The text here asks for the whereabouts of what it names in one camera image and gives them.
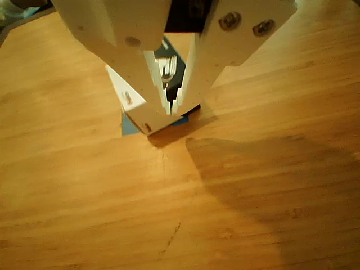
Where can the black and white box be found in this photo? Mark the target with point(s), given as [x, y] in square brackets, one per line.
[129, 98]

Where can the blue tape square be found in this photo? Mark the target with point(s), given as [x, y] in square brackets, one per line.
[128, 128]

